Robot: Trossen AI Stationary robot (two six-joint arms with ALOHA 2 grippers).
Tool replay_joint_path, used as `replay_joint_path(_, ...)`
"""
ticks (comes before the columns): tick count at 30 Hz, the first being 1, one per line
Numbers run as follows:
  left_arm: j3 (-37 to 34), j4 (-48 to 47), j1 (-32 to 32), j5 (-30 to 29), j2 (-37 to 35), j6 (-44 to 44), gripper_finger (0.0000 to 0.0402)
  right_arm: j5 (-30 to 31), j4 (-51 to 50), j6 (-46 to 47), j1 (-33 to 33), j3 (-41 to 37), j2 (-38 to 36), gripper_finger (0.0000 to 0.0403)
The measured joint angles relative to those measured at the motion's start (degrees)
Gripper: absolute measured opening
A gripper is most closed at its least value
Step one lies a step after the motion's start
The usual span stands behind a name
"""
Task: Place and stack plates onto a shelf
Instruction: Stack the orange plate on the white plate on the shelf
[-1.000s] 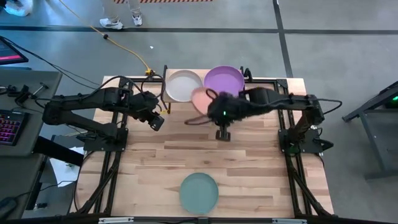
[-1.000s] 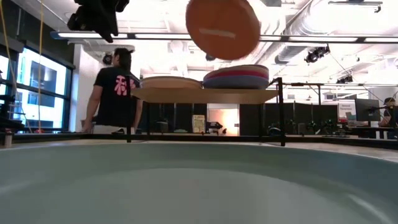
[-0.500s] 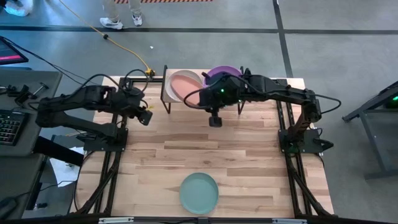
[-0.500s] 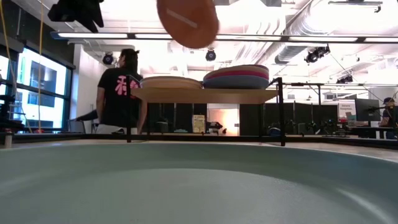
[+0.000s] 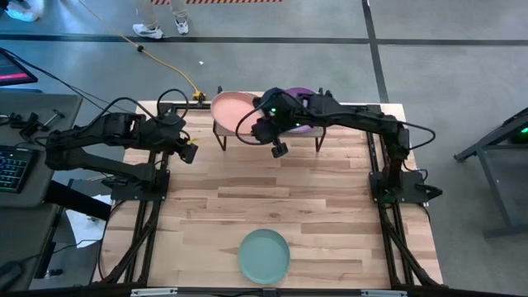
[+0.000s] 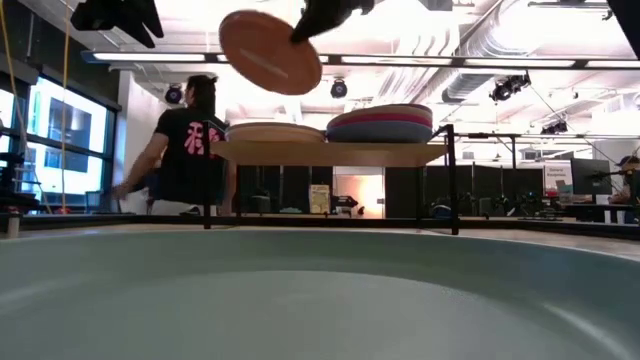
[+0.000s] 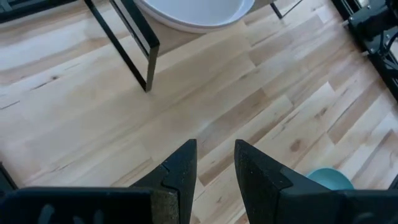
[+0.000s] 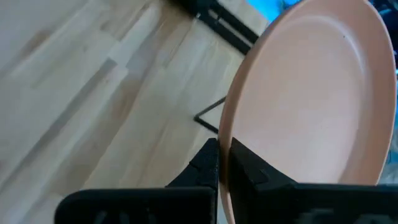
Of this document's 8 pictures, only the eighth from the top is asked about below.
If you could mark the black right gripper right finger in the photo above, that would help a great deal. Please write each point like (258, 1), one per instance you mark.
(295, 205)

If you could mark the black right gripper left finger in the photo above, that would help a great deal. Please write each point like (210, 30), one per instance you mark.
(140, 207)

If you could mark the salmon plate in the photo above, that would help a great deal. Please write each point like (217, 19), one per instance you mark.
(311, 109)

